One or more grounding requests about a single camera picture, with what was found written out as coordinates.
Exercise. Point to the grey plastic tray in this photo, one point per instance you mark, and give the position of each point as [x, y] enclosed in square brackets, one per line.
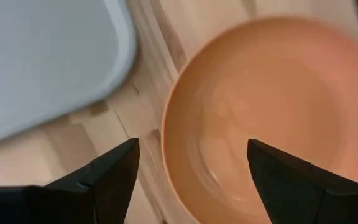
[42, 62]

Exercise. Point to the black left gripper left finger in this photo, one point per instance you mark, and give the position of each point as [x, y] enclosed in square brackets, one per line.
[110, 186]

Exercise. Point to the orange plate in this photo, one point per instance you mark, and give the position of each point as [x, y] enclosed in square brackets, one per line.
[275, 99]

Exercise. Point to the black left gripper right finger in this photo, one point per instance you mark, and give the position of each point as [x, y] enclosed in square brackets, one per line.
[291, 193]

